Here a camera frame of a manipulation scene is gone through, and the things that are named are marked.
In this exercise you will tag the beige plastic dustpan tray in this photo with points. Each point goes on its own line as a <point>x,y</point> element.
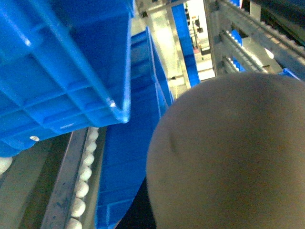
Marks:
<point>230,154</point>

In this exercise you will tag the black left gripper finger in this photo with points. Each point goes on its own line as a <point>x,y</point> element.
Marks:
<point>139,215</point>

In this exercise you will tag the blue crate rear left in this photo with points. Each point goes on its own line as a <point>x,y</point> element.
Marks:
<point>126,145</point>

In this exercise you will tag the blue crate front left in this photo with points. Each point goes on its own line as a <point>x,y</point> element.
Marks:
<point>64,65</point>

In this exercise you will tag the blue crate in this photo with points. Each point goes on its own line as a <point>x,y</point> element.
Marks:
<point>126,145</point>
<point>64,65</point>

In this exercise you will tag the steel roller shelf rack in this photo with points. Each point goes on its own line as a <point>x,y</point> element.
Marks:
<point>56,181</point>

